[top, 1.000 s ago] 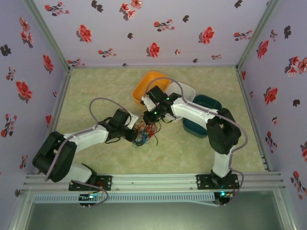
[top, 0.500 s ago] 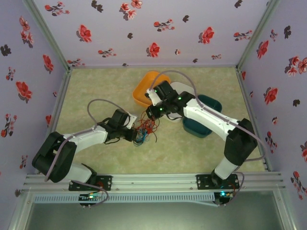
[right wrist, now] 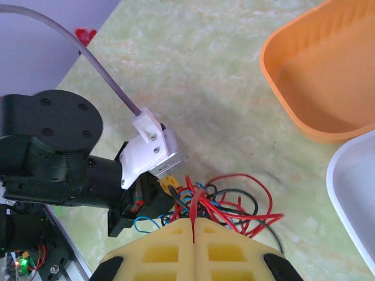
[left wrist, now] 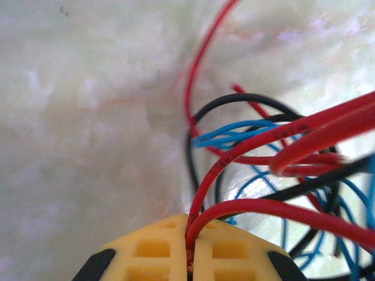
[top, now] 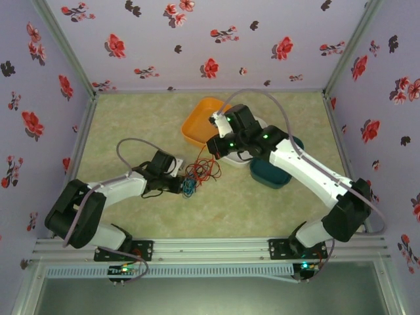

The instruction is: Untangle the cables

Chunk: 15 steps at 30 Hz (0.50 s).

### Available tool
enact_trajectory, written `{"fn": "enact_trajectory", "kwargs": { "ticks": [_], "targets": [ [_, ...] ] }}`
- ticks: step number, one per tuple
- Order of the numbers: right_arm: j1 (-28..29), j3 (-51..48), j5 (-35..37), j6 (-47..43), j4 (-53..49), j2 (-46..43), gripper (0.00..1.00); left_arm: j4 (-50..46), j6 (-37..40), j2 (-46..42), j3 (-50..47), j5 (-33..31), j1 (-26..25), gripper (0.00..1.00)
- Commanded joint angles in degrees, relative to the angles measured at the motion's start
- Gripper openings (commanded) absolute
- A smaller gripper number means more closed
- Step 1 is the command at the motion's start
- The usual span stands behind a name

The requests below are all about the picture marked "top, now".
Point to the aluminium mounting rail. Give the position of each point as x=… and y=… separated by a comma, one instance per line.
x=210, y=251

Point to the white plastic container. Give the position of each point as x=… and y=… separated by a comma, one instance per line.
x=234, y=162

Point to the aluminium back rail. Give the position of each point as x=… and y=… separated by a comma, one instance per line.
x=147, y=92

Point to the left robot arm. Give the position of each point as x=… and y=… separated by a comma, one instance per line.
x=121, y=188

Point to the aluminium side rail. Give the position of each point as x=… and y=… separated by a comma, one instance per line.
x=338, y=131
x=86, y=124

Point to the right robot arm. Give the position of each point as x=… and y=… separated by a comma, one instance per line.
x=305, y=170

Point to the teal plastic container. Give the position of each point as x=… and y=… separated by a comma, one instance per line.
x=265, y=177

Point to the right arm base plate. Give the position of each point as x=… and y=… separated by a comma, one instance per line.
x=277, y=249

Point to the orange plastic container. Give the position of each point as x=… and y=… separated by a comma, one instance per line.
x=197, y=124

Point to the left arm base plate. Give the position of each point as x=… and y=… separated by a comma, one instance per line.
x=144, y=249

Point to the aluminium frame post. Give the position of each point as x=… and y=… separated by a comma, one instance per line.
x=351, y=49
x=67, y=49

